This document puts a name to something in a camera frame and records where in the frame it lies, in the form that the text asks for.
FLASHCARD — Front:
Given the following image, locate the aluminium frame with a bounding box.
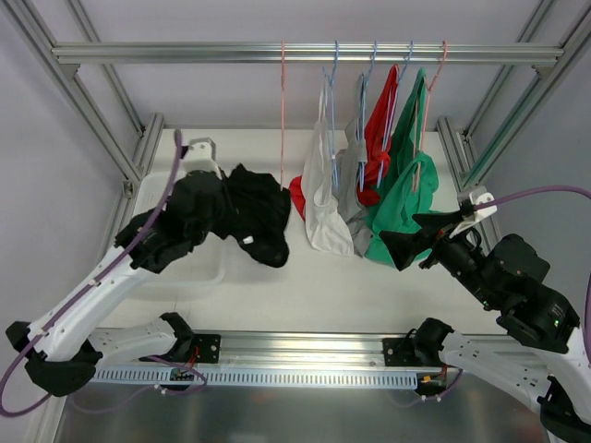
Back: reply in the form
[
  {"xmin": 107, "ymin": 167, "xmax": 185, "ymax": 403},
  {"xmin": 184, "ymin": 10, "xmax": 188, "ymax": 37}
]
[{"xmin": 0, "ymin": 0, "xmax": 591, "ymax": 443}]

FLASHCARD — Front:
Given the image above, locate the red tank top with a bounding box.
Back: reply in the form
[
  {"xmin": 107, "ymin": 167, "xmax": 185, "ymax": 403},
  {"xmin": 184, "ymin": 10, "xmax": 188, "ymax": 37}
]
[{"xmin": 288, "ymin": 64, "xmax": 401, "ymax": 222}]

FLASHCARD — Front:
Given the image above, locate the purple cable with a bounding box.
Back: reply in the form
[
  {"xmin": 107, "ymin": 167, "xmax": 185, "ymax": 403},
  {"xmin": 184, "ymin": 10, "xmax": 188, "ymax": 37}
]
[
  {"xmin": 479, "ymin": 185, "xmax": 591, "ymax": 338},
  {"xmin": 0, "ymin": 129, "xmax": 184, "ymax": 415}
]

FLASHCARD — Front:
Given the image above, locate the blue wire hanger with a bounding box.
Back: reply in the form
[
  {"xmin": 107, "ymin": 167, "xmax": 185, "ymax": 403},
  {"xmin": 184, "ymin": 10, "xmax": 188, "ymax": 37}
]
[{"xmin": 323, "ymin": 41, "xmax": 340, "ymax": 189}]

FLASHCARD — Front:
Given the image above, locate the pink hanger with green top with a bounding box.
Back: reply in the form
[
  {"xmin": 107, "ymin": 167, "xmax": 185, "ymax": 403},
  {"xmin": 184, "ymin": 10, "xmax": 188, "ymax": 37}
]
[{"xmin": 412, "ymin": 40, "xmax": 449, "ymax": 193}]

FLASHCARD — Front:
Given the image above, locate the white tank top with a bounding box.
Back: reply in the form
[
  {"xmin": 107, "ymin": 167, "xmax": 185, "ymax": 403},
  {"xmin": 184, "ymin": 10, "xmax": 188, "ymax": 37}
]
[{"xmin": 301, "ymin": 83, "xmax": 354, "ymax": 257}]

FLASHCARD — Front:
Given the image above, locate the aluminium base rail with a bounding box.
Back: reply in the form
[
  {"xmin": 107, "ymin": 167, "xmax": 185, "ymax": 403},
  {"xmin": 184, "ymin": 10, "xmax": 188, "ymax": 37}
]
[{"xmin": 87, "ymin": 329, "xmax": 555, "ymax": 369}]

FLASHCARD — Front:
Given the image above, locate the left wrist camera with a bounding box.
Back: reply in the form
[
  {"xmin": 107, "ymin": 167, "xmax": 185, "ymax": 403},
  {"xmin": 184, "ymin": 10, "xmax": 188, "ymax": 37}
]
[{"xmin": 181, "ymin": 138, "xmax": 222, "ymax": 179}]

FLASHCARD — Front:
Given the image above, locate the green tank top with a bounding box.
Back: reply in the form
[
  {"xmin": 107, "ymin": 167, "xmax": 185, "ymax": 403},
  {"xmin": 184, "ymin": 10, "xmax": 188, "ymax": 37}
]
[{"xmin": 364, "ymin": 68, "xmax": 439, "ymax": 267}]

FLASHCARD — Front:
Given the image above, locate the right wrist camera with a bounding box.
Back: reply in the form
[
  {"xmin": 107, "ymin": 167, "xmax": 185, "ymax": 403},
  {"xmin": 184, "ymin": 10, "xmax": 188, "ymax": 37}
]
[{"xmin": 450, "ymin": 186, "xmax": 497, "ymax": 238}]

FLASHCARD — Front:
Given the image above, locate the slotted cable duct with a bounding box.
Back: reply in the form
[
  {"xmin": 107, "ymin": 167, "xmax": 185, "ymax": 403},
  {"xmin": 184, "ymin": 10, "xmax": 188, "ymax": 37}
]
[{"xmin": 92, "ymin": 365, "xmax": 419, "ymax": 390}]

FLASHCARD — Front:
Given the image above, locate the blue hanger with red top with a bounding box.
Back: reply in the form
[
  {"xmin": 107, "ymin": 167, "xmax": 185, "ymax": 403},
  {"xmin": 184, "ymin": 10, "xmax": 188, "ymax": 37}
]
[{"xmin": 377, "ymin": 41, "xmax": 415, "ymax": 186}]

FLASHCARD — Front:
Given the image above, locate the white perforated plastic basket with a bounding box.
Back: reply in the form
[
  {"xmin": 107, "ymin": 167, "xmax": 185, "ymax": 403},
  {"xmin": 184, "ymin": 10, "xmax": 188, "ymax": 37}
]
[{"xmin": 127, "ymin": 172, "xmax": 226, "ymax": 302}]

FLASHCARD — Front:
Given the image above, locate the pink wire hanger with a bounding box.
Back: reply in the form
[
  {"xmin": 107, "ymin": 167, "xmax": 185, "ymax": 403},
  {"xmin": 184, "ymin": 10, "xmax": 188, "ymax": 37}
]
[{"xmin": 280, "ymin": 40, "xmax": 286, "ymax": 187}]

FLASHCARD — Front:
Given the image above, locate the blue hanger with grey top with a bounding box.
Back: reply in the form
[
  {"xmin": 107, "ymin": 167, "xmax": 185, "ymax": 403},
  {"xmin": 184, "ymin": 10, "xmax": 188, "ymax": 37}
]
[{"xmin": 356, "ymin": 41, "xmax": 379, "ymax": 191}]

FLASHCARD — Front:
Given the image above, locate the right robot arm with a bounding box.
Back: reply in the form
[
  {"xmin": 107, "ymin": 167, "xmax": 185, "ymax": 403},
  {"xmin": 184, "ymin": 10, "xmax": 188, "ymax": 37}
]
[{"xmin": 380, "ymin": 212, "xmax": 590, "ymax": 442}]

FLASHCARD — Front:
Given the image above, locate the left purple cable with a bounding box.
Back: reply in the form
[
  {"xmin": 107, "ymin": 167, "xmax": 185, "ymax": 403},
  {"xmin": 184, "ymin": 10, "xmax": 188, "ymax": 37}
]
[{"xmin": 0, "ymin": 129, "xmax": 184, "ymax": 415}]

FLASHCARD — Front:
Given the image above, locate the black tank top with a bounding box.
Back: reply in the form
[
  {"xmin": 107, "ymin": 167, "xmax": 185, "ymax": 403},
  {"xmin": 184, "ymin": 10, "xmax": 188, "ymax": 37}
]
[{"xmin": 212, "ymin": 163, "xmax": 291, "ymax": 269}]

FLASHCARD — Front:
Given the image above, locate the grey tank top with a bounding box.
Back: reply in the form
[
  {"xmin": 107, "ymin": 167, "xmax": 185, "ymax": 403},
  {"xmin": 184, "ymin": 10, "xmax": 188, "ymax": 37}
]
[{"xmin": 333, "ymin": 74, "xmax": 373, "ymax": 257}]

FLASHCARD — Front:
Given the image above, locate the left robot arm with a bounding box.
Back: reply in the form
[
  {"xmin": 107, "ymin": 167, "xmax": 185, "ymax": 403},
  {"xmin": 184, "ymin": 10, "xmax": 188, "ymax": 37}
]
[{"xmin": 6, "ymin": 170, "xmax": 230, "ymax": 397}]

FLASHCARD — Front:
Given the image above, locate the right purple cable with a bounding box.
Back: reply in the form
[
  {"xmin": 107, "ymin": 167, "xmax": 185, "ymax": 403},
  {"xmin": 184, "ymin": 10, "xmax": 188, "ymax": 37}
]
[{"xmin": 479, "ymin": 185, "xmax": 591, "ymax": 338}]

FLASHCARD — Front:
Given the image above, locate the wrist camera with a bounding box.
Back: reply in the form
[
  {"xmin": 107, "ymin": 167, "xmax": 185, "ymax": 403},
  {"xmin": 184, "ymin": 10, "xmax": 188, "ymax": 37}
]
[
  {"xmin": 450, "ymin": 186, "xmax": 497, "ymax": 238},
  {"xmin": 181, "ymin": 138, "xmax": 222, "ymax": 179}
]

